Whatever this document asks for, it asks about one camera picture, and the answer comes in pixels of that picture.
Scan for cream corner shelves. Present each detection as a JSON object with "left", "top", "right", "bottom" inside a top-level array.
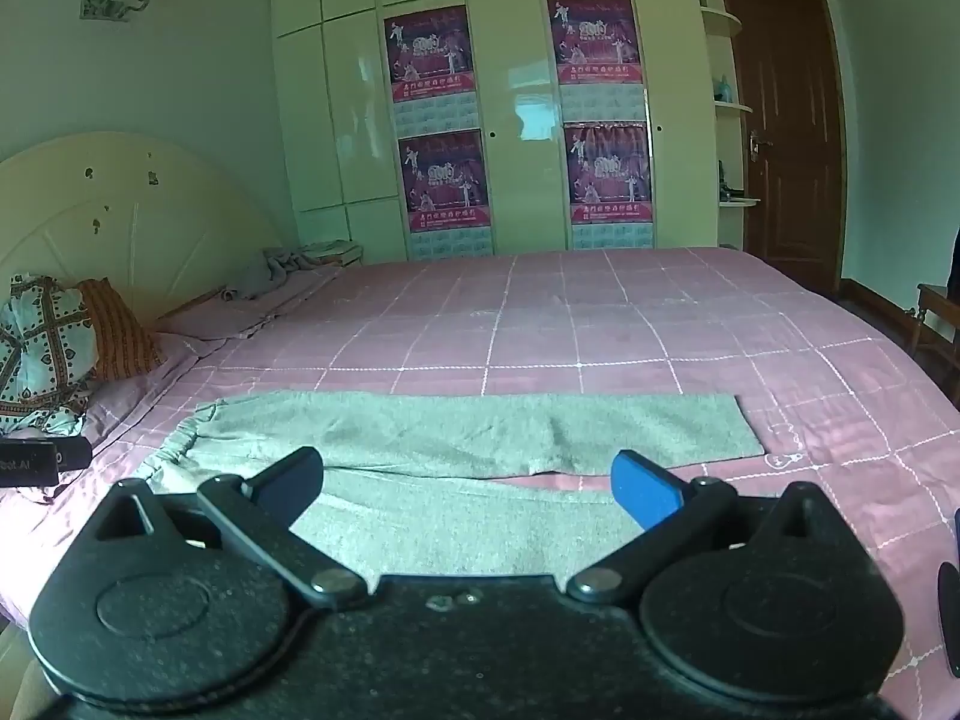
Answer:
[{"left": 697, "top": 0, "right": 762, "bottom": 250}]

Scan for dark object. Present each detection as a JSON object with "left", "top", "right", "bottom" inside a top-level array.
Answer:
[{"left": 937, "top": 561, "right": 960, "bottom": 680}]

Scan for crumpled grey blanket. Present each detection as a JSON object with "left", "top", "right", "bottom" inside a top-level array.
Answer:
[{"left": 225, "top": 244, "right": 338, "bottom": 301}]

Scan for brown wooden door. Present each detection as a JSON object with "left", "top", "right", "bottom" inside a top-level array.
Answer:
[{"left": 720, "top": 0, "right": 847, "bottom": 293}]

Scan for grey pants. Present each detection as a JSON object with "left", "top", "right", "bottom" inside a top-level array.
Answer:
[{"left": 139, "top": 390, "right": 766, "bottom": 578}]

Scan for teal patterned pillow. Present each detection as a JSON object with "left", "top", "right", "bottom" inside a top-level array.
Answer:
[{"left": 0, "top": 274, "right": 98, "bottom": 436}]

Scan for cream wardrobe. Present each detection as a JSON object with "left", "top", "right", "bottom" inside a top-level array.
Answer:
[{"left": 268, "top": 0, "right": 725, "bottom": 263}]

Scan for orange striped pillow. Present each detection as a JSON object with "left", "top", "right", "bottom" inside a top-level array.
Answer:
[{"left": 75, "top": 279, "right": 164, "bottom": 383}]

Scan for wooden chair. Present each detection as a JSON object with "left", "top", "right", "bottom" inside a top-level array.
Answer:
[{"left": 907, "top": 283, "right": 960, "bottom": 383}]

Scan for bed with pink checked sheet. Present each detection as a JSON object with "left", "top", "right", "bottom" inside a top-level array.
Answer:
[{"left": 0, "top": 246, "right": 960, "bottom": 720}]

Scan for folded cloths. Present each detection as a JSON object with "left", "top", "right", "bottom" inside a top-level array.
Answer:
[{"left": 300, "top": 240, "right": 365, "bottom": 268}]

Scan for wall poster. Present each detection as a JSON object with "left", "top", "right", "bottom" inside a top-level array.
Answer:
[
  {"left": 384, "top": 4, "right": 481, "bottom": 136},
  {"left": 546, "top": 0, "right": 647, "bottom": 125},
  {"left": 397, "top": 129, "right": 496, "bottom": 260},
  {"left": 562, "top": 120, "right": 655, "bottom": 250}
]

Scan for cream headboard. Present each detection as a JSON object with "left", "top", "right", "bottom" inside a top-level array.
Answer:
[{"left": 0, "top": 131, "right": 301, "bottom": 331}]

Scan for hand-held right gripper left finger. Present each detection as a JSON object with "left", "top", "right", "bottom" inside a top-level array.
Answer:
[{"left": 90, "top": 446, "right": 368, "bottom": 608}]

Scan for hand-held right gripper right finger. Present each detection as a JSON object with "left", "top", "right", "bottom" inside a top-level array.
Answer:
[{"left": 568, "top": 450, "right": 841, "bottom": 605}]

